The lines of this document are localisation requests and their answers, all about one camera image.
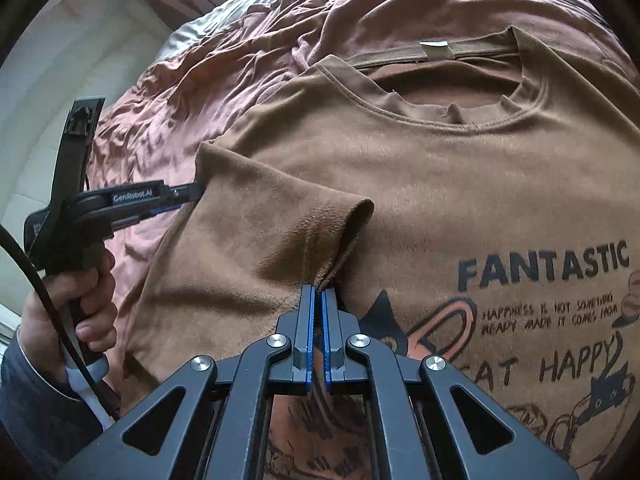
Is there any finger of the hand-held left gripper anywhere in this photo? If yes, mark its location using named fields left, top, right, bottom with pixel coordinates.
left=162, top=181, right=207, bottom=206
left=111, top=203, right=178, bottom=233

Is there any cream padded headboard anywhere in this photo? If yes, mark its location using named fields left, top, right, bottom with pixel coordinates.
left=0, top=0, right=186, bottom=311

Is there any cream blanket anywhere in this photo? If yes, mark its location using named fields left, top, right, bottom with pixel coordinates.
left=160, top=0, right=531, bottom=61

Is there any black cable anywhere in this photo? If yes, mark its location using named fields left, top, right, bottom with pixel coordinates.
left=0, top=224, right=123, bottom=423

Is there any person's left hand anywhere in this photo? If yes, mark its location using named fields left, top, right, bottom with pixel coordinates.
left=19, top=249, right=118, bottom=377

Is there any person's left forearm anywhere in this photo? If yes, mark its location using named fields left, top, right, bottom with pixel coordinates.
left=0, top=327, right=121, bottom=461

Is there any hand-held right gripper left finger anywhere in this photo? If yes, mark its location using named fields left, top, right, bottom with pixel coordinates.
left=55, top=284, right=317, bottom=480

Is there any brown printed T-shirt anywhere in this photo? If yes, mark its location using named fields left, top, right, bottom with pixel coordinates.
left=117, top=25, right=640, bottom=480

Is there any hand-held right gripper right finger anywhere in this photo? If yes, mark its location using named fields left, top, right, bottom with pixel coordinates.
left=320, top=287, right=581, bottom=480

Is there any pink bed sheet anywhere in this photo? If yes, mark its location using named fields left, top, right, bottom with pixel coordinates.
left=82, top=0, right=640, bottom=321

